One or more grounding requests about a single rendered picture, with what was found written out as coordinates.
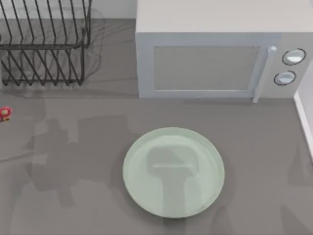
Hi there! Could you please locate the black wire dish rack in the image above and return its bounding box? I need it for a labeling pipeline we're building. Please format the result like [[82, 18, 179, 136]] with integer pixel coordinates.
[[0, 0, 93, 87]]

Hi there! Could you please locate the large microwave knob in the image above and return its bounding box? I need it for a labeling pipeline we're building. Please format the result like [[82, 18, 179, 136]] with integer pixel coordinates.
[[282, 48, 307, 66]]

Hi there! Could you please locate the microwave door handle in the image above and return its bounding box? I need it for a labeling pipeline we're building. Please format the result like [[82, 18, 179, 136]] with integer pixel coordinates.
[[252, 46, 277, 104]]

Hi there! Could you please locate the small microwave knob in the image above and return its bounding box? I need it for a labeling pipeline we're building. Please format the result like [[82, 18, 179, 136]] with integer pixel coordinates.
[[273, 70, 297, 86]]

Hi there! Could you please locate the pale green plate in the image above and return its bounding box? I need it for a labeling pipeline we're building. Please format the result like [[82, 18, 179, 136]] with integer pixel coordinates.
[[122, 127, 225, 219]]

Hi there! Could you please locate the microwave oven door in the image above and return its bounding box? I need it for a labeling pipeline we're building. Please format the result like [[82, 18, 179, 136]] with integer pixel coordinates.
[[135, 32, 282, 99]]

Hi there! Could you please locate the small red toy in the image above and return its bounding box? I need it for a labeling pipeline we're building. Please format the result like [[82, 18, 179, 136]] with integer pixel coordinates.
[[0, 106, 13, 123]]

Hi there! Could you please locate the pale microwave oven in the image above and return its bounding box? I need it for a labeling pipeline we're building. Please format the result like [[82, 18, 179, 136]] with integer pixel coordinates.
[[135, 0, 313, 104]]

